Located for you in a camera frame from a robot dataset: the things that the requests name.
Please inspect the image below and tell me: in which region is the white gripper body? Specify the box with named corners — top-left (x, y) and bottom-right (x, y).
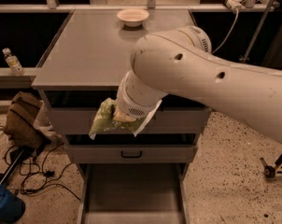
top-left (117, 90), bottom-right (154, 119)

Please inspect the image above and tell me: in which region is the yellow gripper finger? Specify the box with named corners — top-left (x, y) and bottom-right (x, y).
top-left (113, 108), bottom-right (136, 122)

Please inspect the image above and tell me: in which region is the green jalapeno chip bag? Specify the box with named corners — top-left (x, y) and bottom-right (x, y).
top-left (88, 97), bottom-right (163, 141)

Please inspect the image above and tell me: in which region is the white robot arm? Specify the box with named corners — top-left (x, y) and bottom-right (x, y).
top-left (117, 26), bottom-right (282, 144)

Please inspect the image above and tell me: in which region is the middle grey drawer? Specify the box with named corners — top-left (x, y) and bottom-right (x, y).
top-left (66, 145), bottom-right (198, 163)

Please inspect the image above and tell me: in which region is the top grey drawer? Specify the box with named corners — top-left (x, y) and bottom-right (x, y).
top-left (47, 107), bottom-right (211, 134)

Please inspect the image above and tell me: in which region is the grey drawer cabinet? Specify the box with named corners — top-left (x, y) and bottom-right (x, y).
top-left (31, 8), bottom-right (223, 224)

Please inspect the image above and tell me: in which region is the bottom open grey drawer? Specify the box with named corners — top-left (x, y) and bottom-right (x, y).
top-left (77, 163), bottom-right (190, 224)

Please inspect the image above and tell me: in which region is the brown bag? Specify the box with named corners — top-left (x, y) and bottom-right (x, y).
top-left (4, 91), bottom-right (50, 148)

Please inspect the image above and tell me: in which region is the white bowl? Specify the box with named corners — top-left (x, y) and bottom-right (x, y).
top-left (117, 8), bottom-right (149, 27)

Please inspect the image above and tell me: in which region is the metal tripod pole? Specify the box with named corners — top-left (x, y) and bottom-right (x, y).
top-left (240, 0), bottom-right (275, 63)

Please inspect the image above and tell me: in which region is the clear plastic bottle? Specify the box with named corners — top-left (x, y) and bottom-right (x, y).
top-left (2, 48), bottom-right (24, 76)

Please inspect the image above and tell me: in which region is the blue vacuum cleaner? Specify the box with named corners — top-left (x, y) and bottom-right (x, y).
top-left (0, 149), bottom-right (25, 224)

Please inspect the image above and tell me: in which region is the black wheeled stand leg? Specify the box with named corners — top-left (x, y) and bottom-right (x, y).
top-left (261, 153), bottom-right (282, 178)

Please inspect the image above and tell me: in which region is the black floor cable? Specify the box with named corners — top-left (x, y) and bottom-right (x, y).
top-left (2, 142), bottom-right (82, 202)

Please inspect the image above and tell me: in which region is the white power cable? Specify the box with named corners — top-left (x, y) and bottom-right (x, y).
top-left (210, 7), bottom-right (240, 55)

